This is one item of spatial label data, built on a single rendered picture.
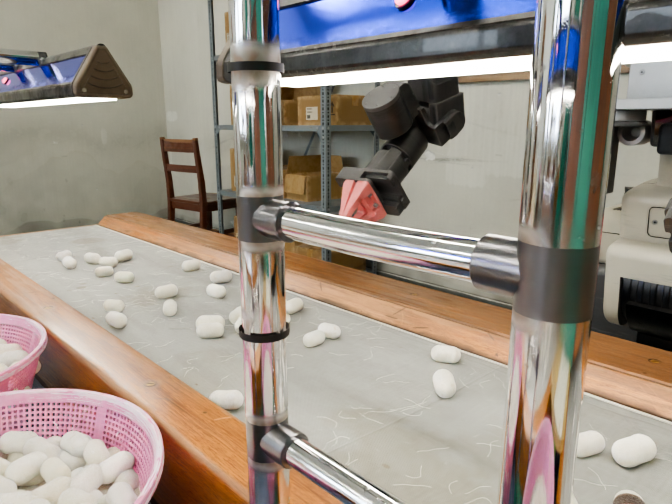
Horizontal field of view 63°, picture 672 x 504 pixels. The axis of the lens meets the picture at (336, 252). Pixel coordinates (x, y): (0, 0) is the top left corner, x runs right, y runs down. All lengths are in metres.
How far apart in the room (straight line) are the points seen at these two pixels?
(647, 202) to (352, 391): 0.67
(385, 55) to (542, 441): 0.26
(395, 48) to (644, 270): 0.76
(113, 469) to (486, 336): 0.42
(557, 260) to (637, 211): 0.91
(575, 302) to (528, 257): 0.02
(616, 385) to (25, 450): 0.54
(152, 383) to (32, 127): 4.52
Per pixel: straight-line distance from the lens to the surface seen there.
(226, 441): 0.46
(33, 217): 5.05
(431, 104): 0.84
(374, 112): 0.79
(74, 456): 0.53
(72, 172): 5.10
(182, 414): 0.50
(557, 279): 0.17
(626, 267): 1.06
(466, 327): 0.69
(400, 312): 0.74
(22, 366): 0.65
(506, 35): 0.32
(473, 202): 2.90
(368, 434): 0.50
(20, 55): 1.07
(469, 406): 0.56
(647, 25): 0.30
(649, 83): 1.04
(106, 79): 0.86
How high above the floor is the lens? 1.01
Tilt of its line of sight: 13 degrees down
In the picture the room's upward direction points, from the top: straight up
